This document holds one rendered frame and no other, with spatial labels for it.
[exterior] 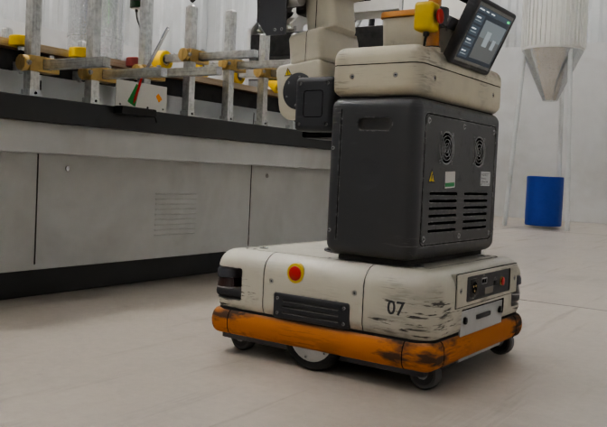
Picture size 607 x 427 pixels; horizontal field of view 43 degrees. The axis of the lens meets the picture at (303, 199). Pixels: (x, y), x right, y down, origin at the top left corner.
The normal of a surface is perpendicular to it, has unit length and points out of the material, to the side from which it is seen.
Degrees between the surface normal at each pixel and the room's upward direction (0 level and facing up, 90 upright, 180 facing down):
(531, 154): 90
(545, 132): 90
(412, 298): 90
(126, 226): 90
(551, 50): 114
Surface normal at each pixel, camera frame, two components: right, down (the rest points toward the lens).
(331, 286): -0.57, 0.00
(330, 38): 0.82, -0.08
